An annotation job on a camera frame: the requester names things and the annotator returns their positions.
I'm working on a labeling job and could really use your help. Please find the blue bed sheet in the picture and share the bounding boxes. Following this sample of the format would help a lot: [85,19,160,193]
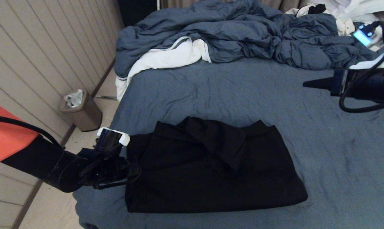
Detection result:
[73,57,384,229]

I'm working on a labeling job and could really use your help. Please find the white plastic bin liner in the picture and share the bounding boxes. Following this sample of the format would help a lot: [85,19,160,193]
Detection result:
[64,89,84,108]

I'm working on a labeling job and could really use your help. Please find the cream garment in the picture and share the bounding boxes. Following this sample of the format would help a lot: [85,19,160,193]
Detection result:
[337,18,354,35]

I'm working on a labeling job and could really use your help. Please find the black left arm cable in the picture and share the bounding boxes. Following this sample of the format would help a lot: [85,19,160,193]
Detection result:
[0,114,141,190]

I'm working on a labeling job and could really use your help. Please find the brown trash bin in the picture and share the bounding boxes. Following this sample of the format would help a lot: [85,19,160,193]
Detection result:
[59,90,103,132]

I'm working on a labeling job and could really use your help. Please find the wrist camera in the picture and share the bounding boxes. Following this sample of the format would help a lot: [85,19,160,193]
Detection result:
[349,21,384,70]
[94,127,131,157]

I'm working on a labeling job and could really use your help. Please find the black furniture piece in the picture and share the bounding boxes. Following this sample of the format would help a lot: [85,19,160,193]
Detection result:
[117,0,159,27]

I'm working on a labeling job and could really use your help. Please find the white clothes pile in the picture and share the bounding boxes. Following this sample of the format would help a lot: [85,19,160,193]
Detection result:
[286,0,384,23]

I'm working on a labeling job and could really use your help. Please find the black zip hoodie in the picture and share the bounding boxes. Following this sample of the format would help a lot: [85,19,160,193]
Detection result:
[125,116,309,214]

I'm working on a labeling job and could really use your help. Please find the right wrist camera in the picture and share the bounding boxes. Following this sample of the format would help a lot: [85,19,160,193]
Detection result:
[349,21,384,70]

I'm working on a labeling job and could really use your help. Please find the small black garment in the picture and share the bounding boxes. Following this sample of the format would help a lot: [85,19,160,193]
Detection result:
[308,4,327,15]

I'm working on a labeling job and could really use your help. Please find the rumpled blue duvet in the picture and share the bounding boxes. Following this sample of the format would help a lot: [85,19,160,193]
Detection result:
[114,0,378,71]

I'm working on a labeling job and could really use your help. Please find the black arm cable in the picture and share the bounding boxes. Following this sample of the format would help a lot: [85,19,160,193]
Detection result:
[338,21,384,114]
[0,114,141,190]

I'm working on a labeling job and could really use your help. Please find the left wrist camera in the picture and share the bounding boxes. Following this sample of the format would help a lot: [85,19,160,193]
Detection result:
[94,127,131,157]

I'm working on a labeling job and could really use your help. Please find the beige curtain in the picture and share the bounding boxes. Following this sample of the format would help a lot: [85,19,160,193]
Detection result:
[160,0,310,14]

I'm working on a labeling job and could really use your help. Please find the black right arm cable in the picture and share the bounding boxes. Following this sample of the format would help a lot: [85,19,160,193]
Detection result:
[338,21,384,114]

